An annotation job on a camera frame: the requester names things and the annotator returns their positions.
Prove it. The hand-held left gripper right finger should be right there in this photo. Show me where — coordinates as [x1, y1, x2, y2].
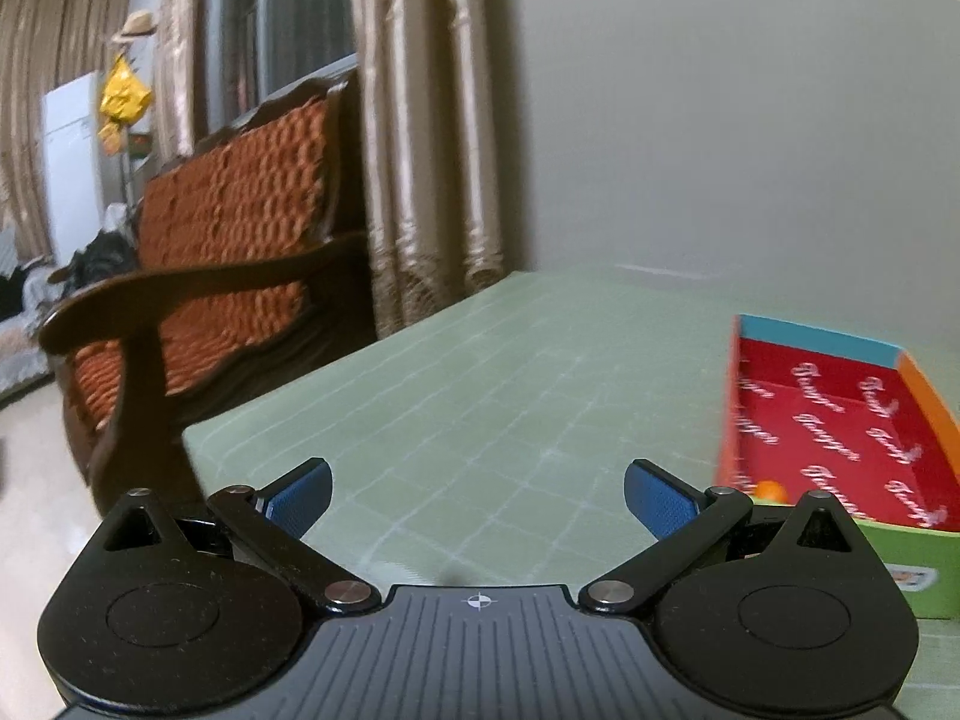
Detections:
[581, 457, 863, 616]

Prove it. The sofa with light cover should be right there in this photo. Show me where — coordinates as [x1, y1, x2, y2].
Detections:
[0, 225, 59, 407]

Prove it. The yellow bag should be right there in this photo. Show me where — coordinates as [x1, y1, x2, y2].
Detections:
[97, 56, 154, 152]

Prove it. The dark clothes pile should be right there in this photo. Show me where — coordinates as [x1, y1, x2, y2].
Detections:
[49, 229, 141, 295]

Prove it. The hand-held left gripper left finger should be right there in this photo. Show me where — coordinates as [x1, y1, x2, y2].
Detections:
[101, 457, 380, 620]

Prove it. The straw hat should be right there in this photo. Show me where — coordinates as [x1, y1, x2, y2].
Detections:
[112, 10, 161, 43]

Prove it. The beige curtain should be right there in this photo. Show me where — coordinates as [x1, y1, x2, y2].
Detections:
[349, 0, 505, 340]
[154, 0, 220, 170]
[0, 0, 145, 263]

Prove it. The window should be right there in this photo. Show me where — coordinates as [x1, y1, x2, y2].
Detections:
[202, 0, 359, 137]

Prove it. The white refrigerator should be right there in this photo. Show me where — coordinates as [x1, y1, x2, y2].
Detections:
[41, 71, 107, 262]

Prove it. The green grid cutting mat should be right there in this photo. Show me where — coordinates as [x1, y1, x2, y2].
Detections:
[182, 266, 960, 720]

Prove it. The colourful cardboard box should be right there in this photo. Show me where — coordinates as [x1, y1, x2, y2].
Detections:
[715, 313, 960, 620]

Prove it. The wooden sofa with orange cushion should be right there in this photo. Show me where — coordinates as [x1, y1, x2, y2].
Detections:
[37, 64, 377, 520]

